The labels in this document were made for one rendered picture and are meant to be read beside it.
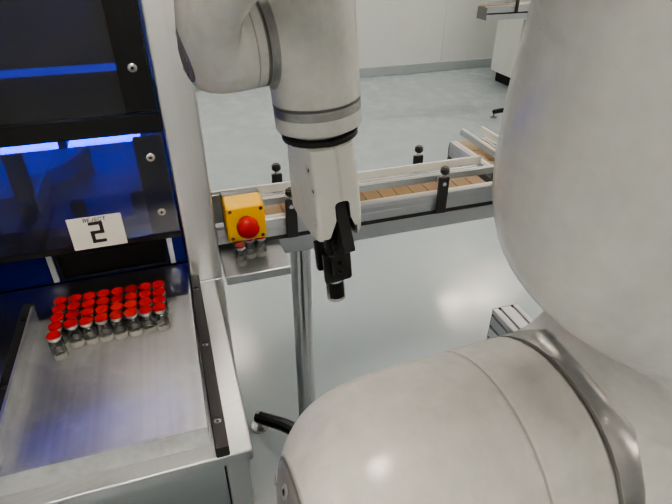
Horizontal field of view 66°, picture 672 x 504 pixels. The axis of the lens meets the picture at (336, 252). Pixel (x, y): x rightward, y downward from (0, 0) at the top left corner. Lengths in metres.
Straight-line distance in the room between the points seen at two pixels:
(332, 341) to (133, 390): 1.41
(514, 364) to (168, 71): 0.71
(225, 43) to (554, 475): 0.33
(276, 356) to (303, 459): 1.88
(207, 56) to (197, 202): 0.55
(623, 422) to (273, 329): 2.02
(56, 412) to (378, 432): 0.67
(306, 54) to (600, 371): 0.32
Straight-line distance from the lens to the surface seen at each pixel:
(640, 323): 0.18
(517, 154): 0.16
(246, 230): 0.94
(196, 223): 0.96
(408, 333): 2.23
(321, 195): 0.49
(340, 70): 0.47
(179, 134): 0.90
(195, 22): 0.41
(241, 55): 0.44
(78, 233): 0.97
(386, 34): 6.01
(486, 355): 0.28
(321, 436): 0.25
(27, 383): 0.92
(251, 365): 2.10
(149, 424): 0.79
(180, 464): 0.74
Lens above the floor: 1.47
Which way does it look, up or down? 33 degrees down
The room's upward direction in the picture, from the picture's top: straight up
